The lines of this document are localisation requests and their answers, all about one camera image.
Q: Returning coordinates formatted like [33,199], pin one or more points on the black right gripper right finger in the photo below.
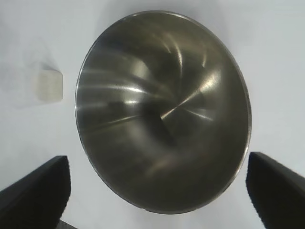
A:
[278,190]

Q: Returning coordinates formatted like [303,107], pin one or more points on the white uncooked rice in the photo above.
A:
[50,86]

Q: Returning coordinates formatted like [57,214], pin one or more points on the stainless steel mixing bowl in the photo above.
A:
[164,112]

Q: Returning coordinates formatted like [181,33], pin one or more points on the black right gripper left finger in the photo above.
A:
[33,195]

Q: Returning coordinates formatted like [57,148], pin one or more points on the clear plastic measuring cup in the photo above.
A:
[51,83]

